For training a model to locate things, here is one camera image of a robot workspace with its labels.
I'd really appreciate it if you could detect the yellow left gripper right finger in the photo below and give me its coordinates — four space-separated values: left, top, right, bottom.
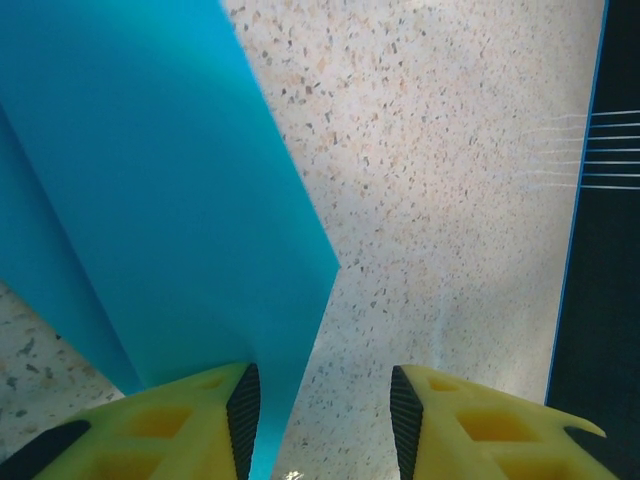
390 363 640 480

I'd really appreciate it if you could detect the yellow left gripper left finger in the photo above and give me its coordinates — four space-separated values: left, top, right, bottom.
0 361 263 480

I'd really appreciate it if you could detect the blue table edge strip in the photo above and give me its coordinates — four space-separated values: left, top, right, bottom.
543 0 610 407

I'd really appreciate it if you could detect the blue circuit print side panel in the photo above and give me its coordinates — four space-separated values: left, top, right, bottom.
547 0 640 441

